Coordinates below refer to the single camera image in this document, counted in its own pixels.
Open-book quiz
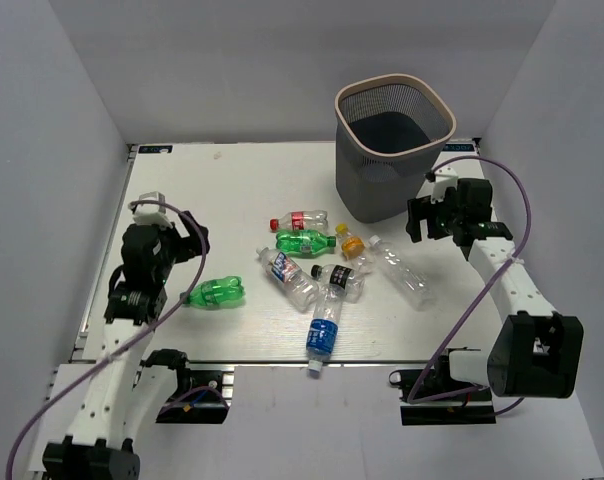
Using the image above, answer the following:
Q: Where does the green bottle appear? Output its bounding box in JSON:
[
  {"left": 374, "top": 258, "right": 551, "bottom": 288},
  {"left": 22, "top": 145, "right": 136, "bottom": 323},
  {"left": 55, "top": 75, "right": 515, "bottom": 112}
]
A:
[
  {"left": 276, "top": 230, "right": 337, "bottom": 255},
  {"left": 181, "top": 276, "right": 245, "bottom": 309}
]

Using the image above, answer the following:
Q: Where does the clear unlabelled bottle white cap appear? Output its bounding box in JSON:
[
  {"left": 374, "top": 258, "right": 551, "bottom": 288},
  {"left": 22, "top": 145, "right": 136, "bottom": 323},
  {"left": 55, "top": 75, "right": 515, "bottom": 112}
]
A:
[{"left": 368, "top": 235, "right": 435, "bottom": 311}]

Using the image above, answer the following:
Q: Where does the clear bottle yellow label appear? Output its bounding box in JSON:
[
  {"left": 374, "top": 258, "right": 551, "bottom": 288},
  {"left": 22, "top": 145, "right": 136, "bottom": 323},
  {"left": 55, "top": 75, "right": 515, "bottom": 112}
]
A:
[{"left": 335, "top": 223, "right": 375, "bottom": 274}]

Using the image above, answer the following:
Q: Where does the clear bottle black cap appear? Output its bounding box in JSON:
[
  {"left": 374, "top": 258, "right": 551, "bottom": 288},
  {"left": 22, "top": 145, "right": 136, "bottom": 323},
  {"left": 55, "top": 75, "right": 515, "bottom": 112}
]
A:
[{"left": 311, "top": 264, "right": 365, "bottom": 303}]

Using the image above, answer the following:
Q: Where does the clear bottle blue white label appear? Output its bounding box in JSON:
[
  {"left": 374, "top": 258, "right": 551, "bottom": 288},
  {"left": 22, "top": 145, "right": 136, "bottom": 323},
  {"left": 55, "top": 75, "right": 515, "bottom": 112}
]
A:
[{"left": 256, "top": 247, "right": 319, "bottom": 312}]

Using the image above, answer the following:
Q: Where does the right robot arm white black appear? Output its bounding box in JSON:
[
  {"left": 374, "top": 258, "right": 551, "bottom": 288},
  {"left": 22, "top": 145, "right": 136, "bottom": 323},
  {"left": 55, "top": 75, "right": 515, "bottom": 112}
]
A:
[{"left": 406, "top": 171, "right": 584, "bottom": 403}]

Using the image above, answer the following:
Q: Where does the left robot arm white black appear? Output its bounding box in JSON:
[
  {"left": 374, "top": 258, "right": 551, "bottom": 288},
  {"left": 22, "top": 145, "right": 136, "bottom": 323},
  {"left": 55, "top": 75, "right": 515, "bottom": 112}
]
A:
[{"left": 42, "top": 204, "right": 210, "bottom": 479}]

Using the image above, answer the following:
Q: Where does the grey mesh waste bin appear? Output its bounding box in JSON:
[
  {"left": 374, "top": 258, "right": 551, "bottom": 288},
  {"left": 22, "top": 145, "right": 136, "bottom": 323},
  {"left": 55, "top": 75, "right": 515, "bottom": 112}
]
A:
[{"left": 334, "top": 73, "right": 457, "bottom": 224}]

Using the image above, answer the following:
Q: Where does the clear bottle red cap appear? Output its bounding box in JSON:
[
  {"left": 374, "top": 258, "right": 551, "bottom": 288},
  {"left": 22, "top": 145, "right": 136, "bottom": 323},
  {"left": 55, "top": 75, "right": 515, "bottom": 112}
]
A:
[{"left": 269, "top": 210, "right": 329, "bottom": 234}]

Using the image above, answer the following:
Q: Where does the green bottle in pile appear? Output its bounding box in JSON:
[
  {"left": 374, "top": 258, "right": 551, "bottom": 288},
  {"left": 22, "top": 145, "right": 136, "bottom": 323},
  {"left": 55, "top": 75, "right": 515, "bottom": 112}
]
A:
[{"left": 276, "top": 230, "right": 337, "bottom": 255}]

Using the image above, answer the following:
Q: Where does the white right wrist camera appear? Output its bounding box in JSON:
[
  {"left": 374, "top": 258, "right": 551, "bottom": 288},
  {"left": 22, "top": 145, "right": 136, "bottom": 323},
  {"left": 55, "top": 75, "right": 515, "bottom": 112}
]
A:
[{"left": 425, "top": 166, "right": 458, "bottom": 204}]

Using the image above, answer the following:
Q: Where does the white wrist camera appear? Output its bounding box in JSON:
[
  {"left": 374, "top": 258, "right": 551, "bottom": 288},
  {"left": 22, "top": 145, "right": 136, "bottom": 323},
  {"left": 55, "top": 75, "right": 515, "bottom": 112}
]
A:
[
  {"left": 425, "top": 166, "right": 458, "bottom": 204},
  {"left": 129, "top": 191, "right": 172, "bottom": 228}
]

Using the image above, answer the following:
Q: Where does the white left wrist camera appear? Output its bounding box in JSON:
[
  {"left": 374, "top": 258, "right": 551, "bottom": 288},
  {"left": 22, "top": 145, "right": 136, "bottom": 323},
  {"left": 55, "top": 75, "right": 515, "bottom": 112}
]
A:
[{"left": 129, "top": 191, "right": 172, "bottom": 228}]

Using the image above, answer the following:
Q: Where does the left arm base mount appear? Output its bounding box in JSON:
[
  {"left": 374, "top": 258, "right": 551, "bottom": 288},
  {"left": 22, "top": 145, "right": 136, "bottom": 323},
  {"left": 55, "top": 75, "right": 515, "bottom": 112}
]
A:
[{"left": 156, "top": 363, "right": 235, "bottom": 425}]

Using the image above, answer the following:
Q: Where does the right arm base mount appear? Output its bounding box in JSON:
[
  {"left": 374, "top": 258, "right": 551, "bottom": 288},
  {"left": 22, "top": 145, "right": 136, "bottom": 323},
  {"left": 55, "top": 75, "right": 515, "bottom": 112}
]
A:
[{"left": 388, "top": 369, "right": 496, "bottom": 427}]

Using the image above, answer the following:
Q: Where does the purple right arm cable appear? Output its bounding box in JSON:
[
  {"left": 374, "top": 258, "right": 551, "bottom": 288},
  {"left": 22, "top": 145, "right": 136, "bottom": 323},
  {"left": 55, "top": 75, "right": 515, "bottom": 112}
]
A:
[{"left": 406, "top": 156, "right": 533, "bottom": 417}]

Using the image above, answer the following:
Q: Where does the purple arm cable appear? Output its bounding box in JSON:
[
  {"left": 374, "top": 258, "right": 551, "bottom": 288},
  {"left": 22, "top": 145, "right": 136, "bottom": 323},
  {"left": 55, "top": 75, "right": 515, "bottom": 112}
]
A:
[
  {"left": 406, "top": 156, "right": 533, "bottom": 417},
  {"left": 4, "top": 200, "right": 207, "bottom": 480}
]

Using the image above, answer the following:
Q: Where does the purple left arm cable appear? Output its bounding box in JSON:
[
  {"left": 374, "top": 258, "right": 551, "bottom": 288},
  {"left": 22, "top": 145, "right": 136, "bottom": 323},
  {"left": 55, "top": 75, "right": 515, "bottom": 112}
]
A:
[{"left": 4, "top": 200, "right": 207, "bottom": 480}]

